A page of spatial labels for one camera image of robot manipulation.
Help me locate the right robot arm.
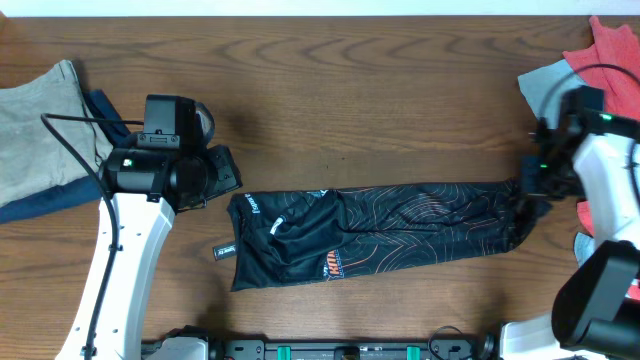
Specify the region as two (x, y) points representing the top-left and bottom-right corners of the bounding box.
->
(498, 110), (639, 359)

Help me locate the folded navy blue garment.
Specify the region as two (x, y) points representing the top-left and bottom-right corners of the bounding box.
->
(1, 90), (122, 224)

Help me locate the black cycling jersey orange print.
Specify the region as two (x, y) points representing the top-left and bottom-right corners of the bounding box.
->
(213, 179), (551, 291)

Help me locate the red t-shirt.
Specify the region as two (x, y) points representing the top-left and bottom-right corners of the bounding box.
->
(562, 14), (640, 301)

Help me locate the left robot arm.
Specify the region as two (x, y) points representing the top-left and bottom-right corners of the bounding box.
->
(58, 145), (242, 359)

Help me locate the folded beige garment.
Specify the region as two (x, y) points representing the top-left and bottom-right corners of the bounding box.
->
(1, 60), (91, 205)

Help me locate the black mounting rail base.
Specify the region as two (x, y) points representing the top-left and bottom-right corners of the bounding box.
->
(140, 326), (498, 360)

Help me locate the light grey t-shirt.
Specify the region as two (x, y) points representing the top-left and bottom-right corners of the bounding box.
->
(517, 58), (596, 269)

